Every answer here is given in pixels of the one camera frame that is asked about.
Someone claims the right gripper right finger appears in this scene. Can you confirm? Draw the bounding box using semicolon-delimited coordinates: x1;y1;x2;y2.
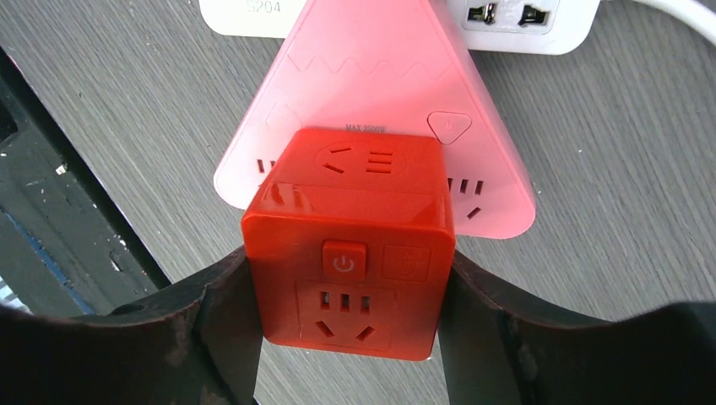
438;253;715;404

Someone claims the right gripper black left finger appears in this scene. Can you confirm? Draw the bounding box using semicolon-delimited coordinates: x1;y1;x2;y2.
1;248;263;404

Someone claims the red cube adapter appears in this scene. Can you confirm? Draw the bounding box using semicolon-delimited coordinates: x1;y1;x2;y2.
241;128;456;361

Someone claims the pink triangular socket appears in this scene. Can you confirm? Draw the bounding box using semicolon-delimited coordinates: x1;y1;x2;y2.
214;1;536;239

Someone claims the small white power strip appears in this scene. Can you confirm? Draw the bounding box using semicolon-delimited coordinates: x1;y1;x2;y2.
198;0;600;55

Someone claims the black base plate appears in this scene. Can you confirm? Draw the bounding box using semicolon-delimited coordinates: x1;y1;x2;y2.
1;54;169;317

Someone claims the white bundled cord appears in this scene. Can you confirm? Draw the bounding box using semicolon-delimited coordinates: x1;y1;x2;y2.
632;0;716;49

